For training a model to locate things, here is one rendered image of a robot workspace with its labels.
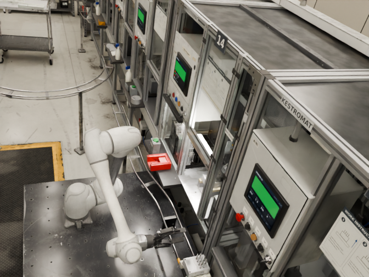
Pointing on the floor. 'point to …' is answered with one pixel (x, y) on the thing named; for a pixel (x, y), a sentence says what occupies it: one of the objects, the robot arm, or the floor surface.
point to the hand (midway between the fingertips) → (179, 234)
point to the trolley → (42, 45)
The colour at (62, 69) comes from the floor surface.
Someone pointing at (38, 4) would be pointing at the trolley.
